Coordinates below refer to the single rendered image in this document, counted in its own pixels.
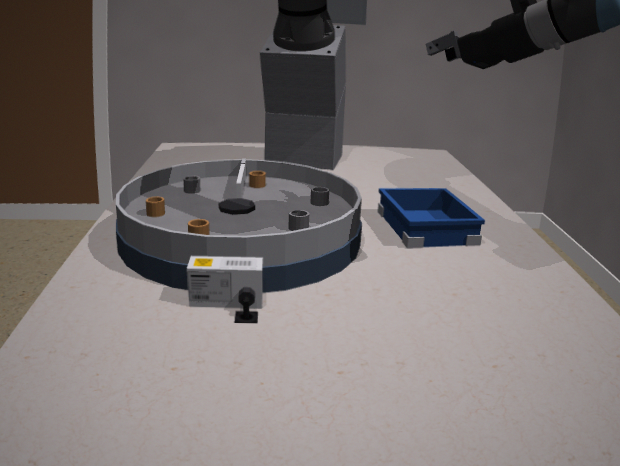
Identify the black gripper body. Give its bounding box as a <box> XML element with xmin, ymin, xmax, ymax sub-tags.
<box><xmin>457</xmin><ymin>0</ymin><xmax>567</xmax><ymax>69</ymax></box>

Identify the grey round turning table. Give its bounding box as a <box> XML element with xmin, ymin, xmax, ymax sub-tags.
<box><xmin>116</xmin><ymin>159</ymin><xmax>362</xmax><ymax>323</ymax></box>

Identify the dark grey metal bushing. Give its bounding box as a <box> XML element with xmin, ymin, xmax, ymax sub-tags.
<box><xmin>310</xmin><ymin>187</ymin><xmax>329</xmax><ymax>206</ymax></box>
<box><xmin>183</xmin><ymin>176</ymin><xmax>200</xmax><ymax>194</ymax></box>
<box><xmin>288</xmin><ymin>210</ymin><xmax>310</xmax><ymax>231</ymax></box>

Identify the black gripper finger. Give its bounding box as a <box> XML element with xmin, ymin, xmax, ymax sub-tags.
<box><xmin>445</xmin><ymin>46</ymin><xmax>458</xmax><ymax>62</ymax></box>
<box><xmin>426</xmin><ymin>30</ymin><xmax>461</xmax><ymax>58</ymax></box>

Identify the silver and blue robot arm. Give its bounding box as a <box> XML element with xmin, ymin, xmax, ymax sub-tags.
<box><xmin>273</xmin><ymin>0</ymin><xmax>620</xmax><ymax>51</ymax></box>

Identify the bronze bushing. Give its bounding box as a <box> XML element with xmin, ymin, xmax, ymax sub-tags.
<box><xmin>188</xmin><ymin>219</ymin><xmax>209</xmax><ymax>235</ymax></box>
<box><xmin>249</xmin><ymin>171</ymin><xmax>266</xmax><ymax>188</ymax></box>
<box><xmin>146</xmin><ymin>197</ymin><xmax>165</xmax><ymax>217</ymax></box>

